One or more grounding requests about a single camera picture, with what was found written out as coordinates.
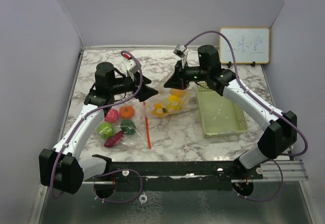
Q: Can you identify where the green plastic basket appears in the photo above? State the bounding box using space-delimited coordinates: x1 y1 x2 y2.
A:
196 82 248 138

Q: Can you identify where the orange tangerine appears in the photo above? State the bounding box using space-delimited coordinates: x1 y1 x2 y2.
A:
119 106 135 119

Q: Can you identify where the clear bag of white discs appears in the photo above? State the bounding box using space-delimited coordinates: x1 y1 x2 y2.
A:
144 81 194 118

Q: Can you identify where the red apple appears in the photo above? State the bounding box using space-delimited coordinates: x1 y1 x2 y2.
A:
104 108 119 123

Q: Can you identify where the aluminium frame rail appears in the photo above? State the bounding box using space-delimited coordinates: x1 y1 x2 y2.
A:
39 159 309 184

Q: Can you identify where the yellow lemon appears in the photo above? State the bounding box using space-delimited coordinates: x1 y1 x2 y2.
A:
166 95 182 113

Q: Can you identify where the green apple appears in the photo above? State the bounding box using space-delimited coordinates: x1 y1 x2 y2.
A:
97 121 114 140

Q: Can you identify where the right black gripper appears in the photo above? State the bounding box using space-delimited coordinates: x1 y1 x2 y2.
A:
164 59 209 91

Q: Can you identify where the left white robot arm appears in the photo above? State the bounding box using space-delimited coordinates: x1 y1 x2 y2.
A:
39 58 158 194

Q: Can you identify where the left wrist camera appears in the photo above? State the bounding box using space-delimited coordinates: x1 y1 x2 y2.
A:
124 59 141 80

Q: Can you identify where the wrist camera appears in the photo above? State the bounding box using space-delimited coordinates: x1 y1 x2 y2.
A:
124 59 141 80
173 45 188 67

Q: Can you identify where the orange bell pepper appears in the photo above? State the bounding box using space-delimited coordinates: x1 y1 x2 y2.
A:
170 88 187 98

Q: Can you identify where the small whiteboard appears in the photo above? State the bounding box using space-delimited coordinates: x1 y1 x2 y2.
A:
220 27 270 64

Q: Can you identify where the purple cable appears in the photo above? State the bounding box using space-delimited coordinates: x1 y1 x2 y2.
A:
181 30 309 202
49 50 143 204

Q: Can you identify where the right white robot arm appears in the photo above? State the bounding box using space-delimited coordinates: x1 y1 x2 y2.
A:
164 45 297 179

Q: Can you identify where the purple sweet potato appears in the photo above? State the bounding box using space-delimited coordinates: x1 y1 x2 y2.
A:
104 131 124 148

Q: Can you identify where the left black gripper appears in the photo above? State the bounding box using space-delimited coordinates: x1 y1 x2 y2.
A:
110 71 158 101

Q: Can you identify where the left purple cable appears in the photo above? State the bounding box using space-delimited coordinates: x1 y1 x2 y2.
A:
49 50 143 204

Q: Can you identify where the clear zip bag orange zipper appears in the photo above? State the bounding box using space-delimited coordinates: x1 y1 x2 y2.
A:
96 102 152 149

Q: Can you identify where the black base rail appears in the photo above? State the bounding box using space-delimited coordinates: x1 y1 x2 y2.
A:
85 161 263 191

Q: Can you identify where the yellow mango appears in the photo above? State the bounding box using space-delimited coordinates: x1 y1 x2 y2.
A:
151 103 173 117

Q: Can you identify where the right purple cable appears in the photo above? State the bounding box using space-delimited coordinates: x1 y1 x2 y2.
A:
181 30 309 202

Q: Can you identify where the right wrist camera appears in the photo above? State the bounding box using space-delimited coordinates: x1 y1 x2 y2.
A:
173 45 188 67

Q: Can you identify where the dark green lime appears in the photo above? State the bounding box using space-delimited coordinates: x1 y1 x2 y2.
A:
120 119 136 135

